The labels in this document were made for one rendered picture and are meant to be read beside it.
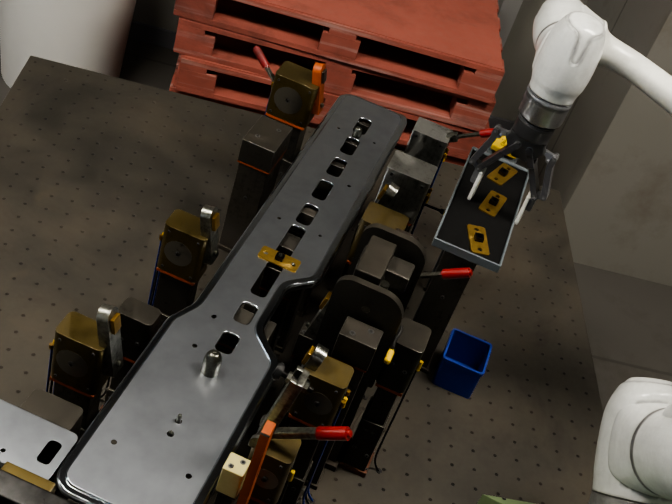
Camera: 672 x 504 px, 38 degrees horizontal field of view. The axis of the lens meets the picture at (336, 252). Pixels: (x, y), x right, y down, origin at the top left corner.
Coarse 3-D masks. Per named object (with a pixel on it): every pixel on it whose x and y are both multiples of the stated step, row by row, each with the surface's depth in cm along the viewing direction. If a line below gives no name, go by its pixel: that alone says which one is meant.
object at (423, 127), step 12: (420, 120) 238; (420, 132) 234; (432, 132) 235; (444, 132) 237; (408, 144) 237; (420, 144) 236; (432, 144) 235; (444, 144) 234; (420, 156) 238; (432, 156) 237; (444, 156) 237; (408, 228) 251
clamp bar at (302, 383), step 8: (280, 368) 145; (296, 368) 146; (272, 376) 146; (288, 376) 145; (296, 376) 147; (304, 376) 145; (288, 384) 144; (296, 384) 144; (304, 384) 145; (288, 392) 145; (296, 392) 145; (304, 392) 146; (280, 400) 147; (288, 400) 146; (272, 408) 149; (280, 408) 148; (288, 408) 147; (272, 416) 150; (280, 416) 149; (264, 424) 151
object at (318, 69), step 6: (318, 66) 235; (324, 66) 237; (312, 72) 236; (318, 72) 235; (324, 72) 236; (312, 78) 236; (318, 78) 236; (324, 78) 237; (318, 84) 237; (318, 90) 238; (318, 96) 239; (318, 102) 240; (318, 108) 241; (318, 114) 242
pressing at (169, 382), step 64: (320, 128) 235; (384, 128) 242; (256, 256) 195; (320, 256) 200; (192, 320) 178; (256, 320) 182; (128, 384) 163; (192, 384) 167; (256, 384) 170; (128, 448) 154; (192, 448) 157
